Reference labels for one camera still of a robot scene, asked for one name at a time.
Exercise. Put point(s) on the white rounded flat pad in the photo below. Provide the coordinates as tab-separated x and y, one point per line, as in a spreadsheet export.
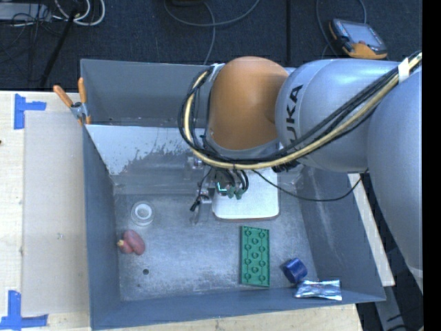
251	205

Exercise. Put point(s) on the clear glass jar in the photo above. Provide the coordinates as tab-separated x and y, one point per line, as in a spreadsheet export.
142	213

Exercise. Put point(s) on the blue cylinder cup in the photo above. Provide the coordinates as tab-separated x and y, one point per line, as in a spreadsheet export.
295	270

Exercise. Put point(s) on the black cylinder on white bracket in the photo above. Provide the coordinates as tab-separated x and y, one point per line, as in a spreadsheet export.
285	167

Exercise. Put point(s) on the silver foil packet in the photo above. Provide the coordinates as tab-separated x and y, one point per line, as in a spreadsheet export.
318	290

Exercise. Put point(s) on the red-brown toy sausage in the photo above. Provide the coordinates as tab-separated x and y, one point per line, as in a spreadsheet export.
132	242

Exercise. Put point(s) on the dark green flat block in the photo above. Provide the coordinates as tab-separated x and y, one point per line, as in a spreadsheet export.
255	256

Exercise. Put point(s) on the grey metal bin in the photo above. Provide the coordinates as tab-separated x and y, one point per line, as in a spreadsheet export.
193	260

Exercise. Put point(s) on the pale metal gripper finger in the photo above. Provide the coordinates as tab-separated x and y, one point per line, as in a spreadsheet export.
202	209
194	164

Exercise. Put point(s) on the pale flat board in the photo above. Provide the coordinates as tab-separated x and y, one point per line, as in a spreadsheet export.
55	212

